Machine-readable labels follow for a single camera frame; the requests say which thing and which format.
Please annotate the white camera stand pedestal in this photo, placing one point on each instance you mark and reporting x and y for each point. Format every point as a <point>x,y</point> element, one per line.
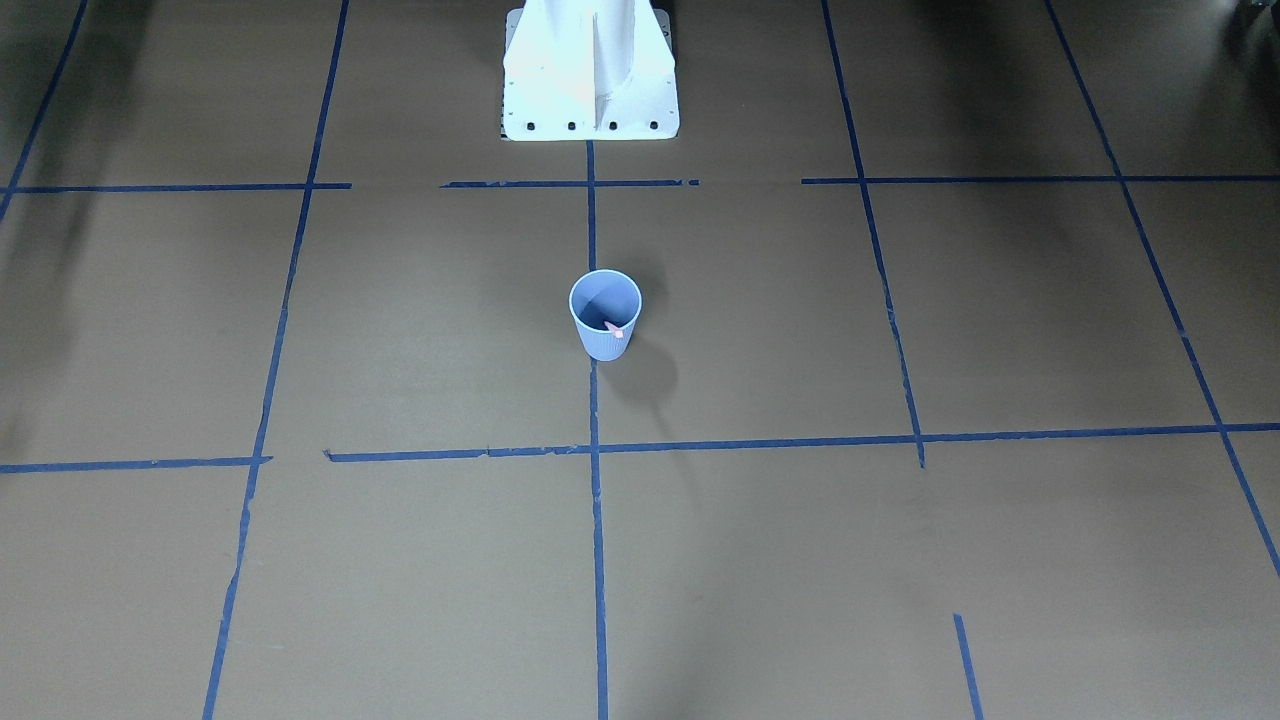
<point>589,71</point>

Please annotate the blue ribbed paper cup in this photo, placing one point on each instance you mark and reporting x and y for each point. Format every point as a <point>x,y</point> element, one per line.
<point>604,294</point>

